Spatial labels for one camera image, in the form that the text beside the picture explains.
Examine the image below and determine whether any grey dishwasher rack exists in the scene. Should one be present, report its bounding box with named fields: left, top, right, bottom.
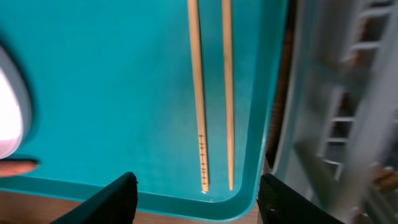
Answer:
left=272, top=0, right=397, bottom=223

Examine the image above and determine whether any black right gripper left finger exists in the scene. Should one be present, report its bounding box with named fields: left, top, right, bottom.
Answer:
left=52, top=172, right=138, bottom=224

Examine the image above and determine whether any wooden chopstick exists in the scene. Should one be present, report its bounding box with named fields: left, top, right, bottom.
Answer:
left=187, top=0, right=209, bottom=194
left=221, top=0, right=234, bottom=191

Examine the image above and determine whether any orange carrot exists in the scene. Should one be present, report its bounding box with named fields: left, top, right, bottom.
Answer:
left=0, top=160, right=39, bottom=178

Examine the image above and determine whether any teal serving tray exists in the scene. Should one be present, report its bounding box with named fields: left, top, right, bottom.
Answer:
left=1, top=0, right=288, bottom=222

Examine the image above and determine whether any white dinner plate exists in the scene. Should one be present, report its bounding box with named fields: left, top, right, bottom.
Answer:
left=1, top=48, right=32, bottom=159

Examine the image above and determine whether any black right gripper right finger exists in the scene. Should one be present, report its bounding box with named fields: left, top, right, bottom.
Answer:
left=257, top=174, right=343, bottom=224

